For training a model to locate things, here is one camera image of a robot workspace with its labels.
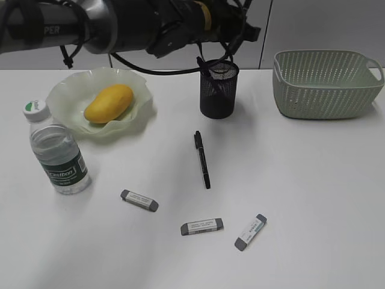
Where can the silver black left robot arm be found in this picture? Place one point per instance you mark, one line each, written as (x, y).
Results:
(106, 27)

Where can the clear plastic water bottle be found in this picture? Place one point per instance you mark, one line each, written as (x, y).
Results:
(56, 149)

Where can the grey white eraser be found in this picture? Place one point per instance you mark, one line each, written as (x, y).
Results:
(139, 200)
(202, 226)
(250, 232)

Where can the yellow mango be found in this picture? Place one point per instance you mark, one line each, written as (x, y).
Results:
(109, 104)

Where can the black marker pen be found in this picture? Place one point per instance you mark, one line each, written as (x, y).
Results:
(199, 146)
(208, 83)

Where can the light green plastic basket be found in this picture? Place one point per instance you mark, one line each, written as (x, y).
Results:
(325, 84)

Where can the translucent green wavy plate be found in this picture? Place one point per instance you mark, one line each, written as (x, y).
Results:
(70, 97)

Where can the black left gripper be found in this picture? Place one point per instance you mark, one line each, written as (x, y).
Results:
(229, 22)

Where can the black mesh pen holder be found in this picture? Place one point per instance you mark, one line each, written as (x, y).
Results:
(220, 107)

